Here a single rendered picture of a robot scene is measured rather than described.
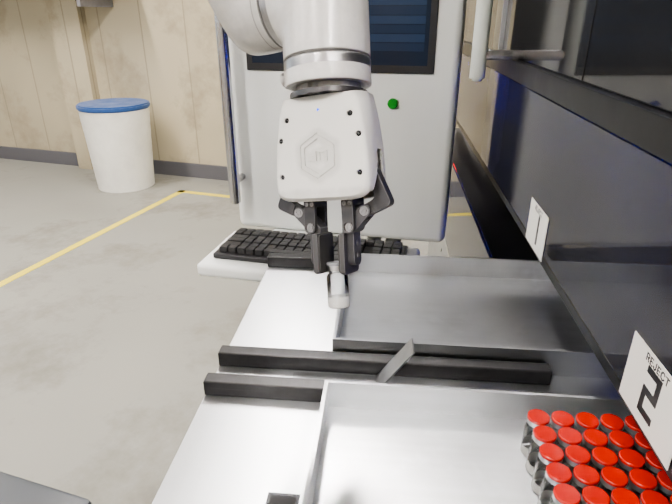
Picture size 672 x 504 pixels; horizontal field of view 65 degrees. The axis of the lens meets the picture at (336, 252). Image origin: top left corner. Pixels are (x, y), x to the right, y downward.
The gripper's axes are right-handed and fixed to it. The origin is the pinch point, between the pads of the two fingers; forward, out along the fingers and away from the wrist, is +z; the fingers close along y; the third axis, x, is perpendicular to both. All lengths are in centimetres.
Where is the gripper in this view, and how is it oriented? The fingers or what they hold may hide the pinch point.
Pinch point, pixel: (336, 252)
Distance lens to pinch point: 52.8
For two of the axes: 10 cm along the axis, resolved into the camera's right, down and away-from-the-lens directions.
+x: 4.5, -1.1, 8.9
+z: 0.5, 9.9, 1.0
